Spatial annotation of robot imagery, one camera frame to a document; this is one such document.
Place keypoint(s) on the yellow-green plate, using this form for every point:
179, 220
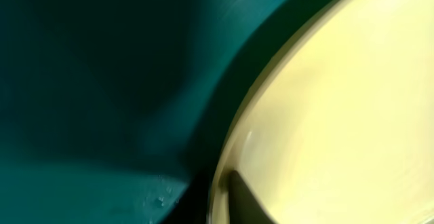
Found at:
338, 128

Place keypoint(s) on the blue plastic tray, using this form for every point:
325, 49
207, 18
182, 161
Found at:
110, 108

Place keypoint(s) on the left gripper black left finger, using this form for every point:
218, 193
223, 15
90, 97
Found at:
192, 207

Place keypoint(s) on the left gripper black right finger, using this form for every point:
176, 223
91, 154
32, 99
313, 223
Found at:
243, 206

